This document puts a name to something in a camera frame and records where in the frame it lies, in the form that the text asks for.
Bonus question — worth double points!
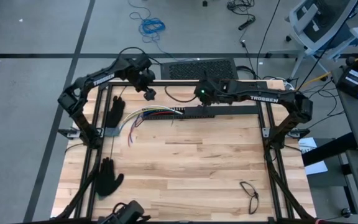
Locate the black duct cover strip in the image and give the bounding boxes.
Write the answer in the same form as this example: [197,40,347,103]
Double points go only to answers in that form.
[183,105,259,116]

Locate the bundle of coloured cables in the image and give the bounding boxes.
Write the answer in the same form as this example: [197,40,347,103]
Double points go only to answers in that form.
[121,107,181,130]
[127,111,181,147]

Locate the black work glove grey cuff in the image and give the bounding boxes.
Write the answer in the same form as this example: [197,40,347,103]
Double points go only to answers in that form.
[94,157,126,197]
[104,95,126,138]

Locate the black perforated floor mat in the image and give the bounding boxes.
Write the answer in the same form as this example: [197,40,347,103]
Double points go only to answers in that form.
[160,58,239,80]

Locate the black eyeglasses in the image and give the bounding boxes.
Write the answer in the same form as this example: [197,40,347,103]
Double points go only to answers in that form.
[239,180,260,215]

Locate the grey mesh office chair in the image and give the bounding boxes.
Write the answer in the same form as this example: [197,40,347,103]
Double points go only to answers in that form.
[284,0,358,78]

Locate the white paper sheet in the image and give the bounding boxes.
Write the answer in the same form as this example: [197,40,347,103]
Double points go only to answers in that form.
[297,136,329,175]

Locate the black stand beam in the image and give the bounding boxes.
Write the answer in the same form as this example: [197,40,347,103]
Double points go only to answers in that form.
[301,132,358,167]

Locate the black box device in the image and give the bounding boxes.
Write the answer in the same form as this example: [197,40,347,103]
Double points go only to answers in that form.
[336,67,358,100]

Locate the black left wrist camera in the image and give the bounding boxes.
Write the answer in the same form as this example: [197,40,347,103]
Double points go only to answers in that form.
[144,88,157,102]

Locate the black aluminium table frame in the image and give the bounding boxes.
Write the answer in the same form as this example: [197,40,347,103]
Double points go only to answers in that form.
[50,80,318,224]

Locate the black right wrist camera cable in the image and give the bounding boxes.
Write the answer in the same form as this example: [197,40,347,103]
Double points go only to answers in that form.
[164,85,198,103]

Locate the coiled blue floor cable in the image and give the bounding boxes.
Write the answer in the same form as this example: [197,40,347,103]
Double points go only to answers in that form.
[128,0,167,44]

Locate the black power strip with cable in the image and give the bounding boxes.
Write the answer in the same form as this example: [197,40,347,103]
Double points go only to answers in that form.
[227,0,257,32]

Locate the thin black hanging cable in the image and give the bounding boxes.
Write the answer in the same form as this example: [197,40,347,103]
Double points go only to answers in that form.
[255,0,282,60]

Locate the yellow cable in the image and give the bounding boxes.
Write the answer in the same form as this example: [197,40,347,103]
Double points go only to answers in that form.
[293,72,333,94]

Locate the thick black hanging cable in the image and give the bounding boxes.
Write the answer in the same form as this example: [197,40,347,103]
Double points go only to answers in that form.
[293,0,358,93]

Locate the black device with cable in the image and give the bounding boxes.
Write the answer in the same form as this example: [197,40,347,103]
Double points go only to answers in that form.
[98,200,152,224]

